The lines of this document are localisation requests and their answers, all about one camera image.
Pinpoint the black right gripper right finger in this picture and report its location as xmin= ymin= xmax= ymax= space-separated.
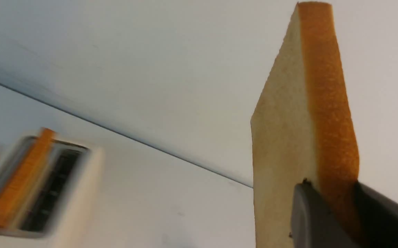
xmin=354 ymin=182 xmax=398 ymax=248

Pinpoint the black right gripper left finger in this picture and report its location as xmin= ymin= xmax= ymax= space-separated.
xmin=290 ymin=183 xmax=359 ymax=248

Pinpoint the toast slice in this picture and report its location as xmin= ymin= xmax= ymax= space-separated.
xmin=0 ymin=128 xmax=55 ymax=229
xmin=250 ymin=2 xmax=366 ymax=248

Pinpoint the white toaster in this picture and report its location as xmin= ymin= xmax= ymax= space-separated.
xmin=0 ymin=129 xmax=104 ymax=248

